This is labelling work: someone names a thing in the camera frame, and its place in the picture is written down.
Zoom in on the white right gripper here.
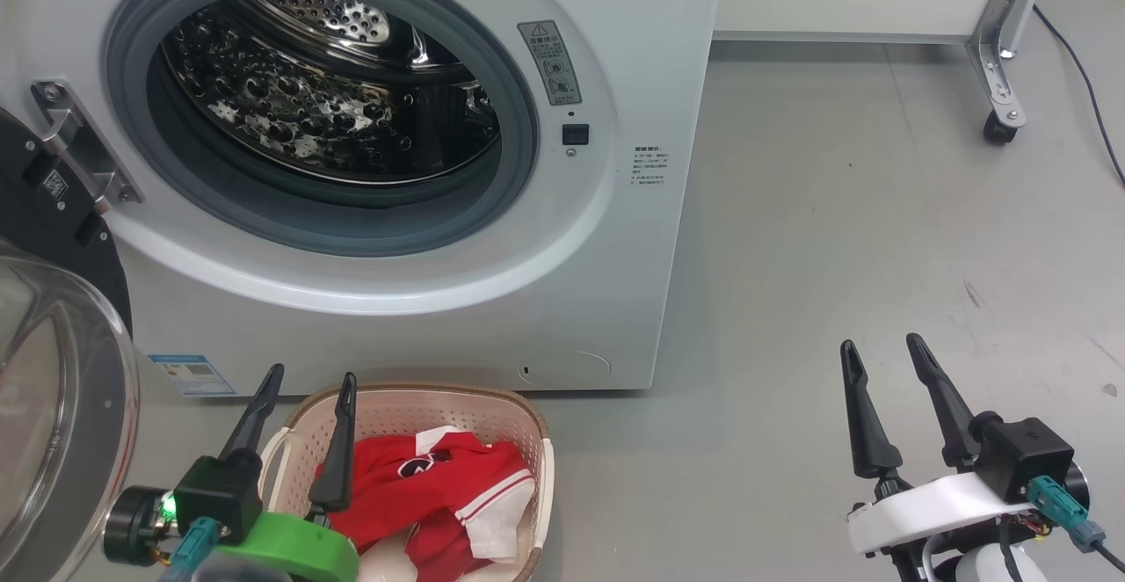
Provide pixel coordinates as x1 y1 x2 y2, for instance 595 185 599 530
838 332 1040 558

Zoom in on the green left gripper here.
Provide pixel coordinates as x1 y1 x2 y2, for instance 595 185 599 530
204 363 362 582

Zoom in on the red and white shirt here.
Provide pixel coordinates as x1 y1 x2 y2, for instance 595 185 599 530
314 426 536 582

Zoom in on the washing machine door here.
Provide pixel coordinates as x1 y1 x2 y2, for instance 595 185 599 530
0 105 142 582

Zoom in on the cream perforated laundry basket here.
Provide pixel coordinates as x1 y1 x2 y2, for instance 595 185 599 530
258 381 556 582

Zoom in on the white washing machine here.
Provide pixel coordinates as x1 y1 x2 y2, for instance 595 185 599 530
0 0 727 395

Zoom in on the metal door hinge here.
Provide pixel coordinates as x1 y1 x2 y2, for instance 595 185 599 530
31 79 146 215

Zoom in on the blue energy label sticker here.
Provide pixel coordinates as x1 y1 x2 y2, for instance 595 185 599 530
148 353 239 398

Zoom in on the metal stand leg with caster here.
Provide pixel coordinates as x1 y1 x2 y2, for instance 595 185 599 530
965 0 1056 146

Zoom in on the small printed text label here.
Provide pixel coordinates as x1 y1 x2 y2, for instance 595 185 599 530
630 144 671 188

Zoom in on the grey warning sticker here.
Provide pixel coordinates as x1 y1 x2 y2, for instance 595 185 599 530
517 19 583 107

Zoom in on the teal left camera connector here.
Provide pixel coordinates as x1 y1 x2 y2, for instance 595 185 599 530
167 516 221 582

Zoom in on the teal camera connector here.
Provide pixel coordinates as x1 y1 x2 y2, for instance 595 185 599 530
167 516 221 582
1027 476 1107 554

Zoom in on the teal right camera connector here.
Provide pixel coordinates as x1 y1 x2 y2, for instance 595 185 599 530
1027 476 1107 554

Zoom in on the dark floor cable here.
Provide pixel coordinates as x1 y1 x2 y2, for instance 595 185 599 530
1032 4 1125 189

